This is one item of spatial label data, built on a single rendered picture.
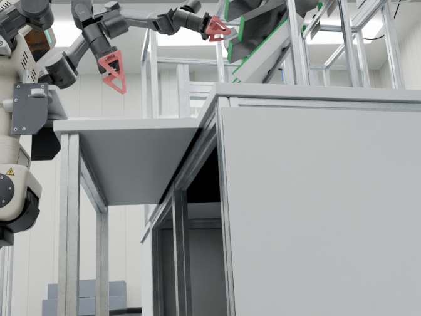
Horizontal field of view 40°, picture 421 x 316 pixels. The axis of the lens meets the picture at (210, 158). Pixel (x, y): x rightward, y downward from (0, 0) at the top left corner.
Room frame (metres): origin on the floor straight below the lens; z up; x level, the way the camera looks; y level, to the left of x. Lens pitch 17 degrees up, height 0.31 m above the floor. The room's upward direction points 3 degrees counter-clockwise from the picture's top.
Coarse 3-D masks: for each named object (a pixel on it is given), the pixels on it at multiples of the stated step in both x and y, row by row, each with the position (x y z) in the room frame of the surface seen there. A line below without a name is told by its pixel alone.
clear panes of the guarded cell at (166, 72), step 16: (144, 64) 3.19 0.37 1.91; (160, 64) 3.27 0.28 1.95; (176, 64) 3.29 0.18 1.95; (192, 64) 3.32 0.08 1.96; (336, 64) 3.35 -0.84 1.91; (144, 80) 3.21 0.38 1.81; (160, 80) 3.27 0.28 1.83; (176, 80) 3.29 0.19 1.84; (192, 80) 3.32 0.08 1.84; (208, 80) 3.34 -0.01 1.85; (272, 80) 3.43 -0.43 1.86; (320, 80) 3.51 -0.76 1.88; (336, 80) 3.38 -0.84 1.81; (144, 96) 3.23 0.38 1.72; (160, 96) 3.27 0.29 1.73; (176, 96) 3.29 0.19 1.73; (160, 112) 3.27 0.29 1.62; (176, 112) 3.29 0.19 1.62; (192, 112) 3.31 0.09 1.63
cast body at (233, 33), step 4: (232, 28) 1.71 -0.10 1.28; (232, 32) 1.71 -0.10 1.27; (236, 32) 1.71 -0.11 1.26; (224, 36) 1.71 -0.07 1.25; (228, 36) 1.71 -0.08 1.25; (232, 36) 1.71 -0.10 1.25; (236, 36) 1.71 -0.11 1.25; (224, 40) 1.72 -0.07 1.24; (228, 40) 1.71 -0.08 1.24; (224, 44) 1.72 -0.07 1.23; (228, 44) 1.72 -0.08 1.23
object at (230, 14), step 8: (232, 0) 1.66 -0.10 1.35; (240, 0) 1.68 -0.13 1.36; (248, 0) 1.70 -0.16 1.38; (256, 0) 1.73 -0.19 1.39; (232, 8) 1.71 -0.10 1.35; (240, 8) 1.73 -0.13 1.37; (248, 8) 1.76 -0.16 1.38; (224, 16) 1.77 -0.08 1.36; (232, 16) 1.76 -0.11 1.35; (240, 16) 1.79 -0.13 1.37
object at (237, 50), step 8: (304, 16) 1.70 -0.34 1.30; (264, 32) 1.67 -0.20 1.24; (232, 40) 1.66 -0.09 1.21; (248, 40) 1.67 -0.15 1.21; (256, 40) 1.70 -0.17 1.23; (232, 48) 1.67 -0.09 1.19; (240, 48) 1.70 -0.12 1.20; (248, 48) 1.73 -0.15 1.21; (232, 56) 1.74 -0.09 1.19; (240, 56) 1.77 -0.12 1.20
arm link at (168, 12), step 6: (192, 0) 1.75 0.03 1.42; (198, 0) 1.76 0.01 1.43; (186, 6) 1.74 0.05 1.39; (192, 6) 1.74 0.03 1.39; (198, 6) 1.76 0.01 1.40; (162, 12) 1.75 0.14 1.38; (168, 12) 1.73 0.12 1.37; (174, 12) 1.75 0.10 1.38; (192, 12) 1.75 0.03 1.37; (168, 18) 1.74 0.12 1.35; (174, 24) 1.76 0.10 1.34; (174, 30) 1.78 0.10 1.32
